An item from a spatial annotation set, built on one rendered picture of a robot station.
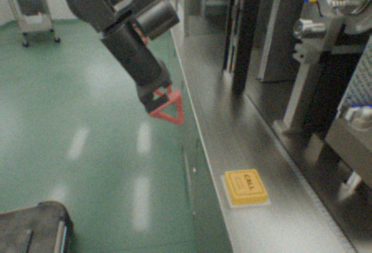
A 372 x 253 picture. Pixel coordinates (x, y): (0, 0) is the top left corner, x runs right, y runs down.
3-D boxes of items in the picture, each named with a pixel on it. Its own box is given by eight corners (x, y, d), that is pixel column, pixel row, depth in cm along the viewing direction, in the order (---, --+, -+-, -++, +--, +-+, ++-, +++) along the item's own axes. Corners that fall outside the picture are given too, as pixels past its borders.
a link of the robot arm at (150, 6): (75, -11, 38) (67, -3, 31) (134, -55, 37) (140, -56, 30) (122, 50, 45) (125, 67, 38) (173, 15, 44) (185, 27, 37)
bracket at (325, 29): (271, 124, 70) (302, 12, 52) (292, 122, 70) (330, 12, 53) (279, 134, 66) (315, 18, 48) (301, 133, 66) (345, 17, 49)
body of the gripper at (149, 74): (163, 63, 49) (143, 33, 44) (174, 85, 41) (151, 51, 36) (138, 80, 50) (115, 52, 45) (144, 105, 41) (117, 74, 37)
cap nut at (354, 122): (343, 120, 49) (352, 102, 46) (359, 119, 49) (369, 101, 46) (355, 132, 46) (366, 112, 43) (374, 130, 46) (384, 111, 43)
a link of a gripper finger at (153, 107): (188, 101, 50) (165, 68, 44) (198, 120, 44) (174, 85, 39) (162, 118, 50) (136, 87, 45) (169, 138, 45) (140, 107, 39)
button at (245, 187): (223, 178, 53) (224, 171, 51) (253, 175, 53) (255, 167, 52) (232, 206, 47) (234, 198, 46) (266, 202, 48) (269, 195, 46)
